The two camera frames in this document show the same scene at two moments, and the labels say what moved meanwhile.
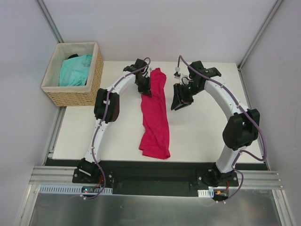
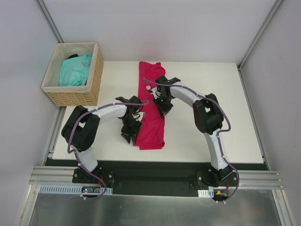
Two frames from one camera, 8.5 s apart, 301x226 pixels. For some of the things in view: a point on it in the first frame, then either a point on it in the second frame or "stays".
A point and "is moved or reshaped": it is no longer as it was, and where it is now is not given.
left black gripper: (145, 85) → (131, 128)
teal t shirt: (74, 71) stays
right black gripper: (184, 93) → (164, 106)
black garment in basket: (75, 55) stays
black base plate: (156, 178) stays
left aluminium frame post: (50, 21) stays
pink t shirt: (155, 137) is moved or reshaped
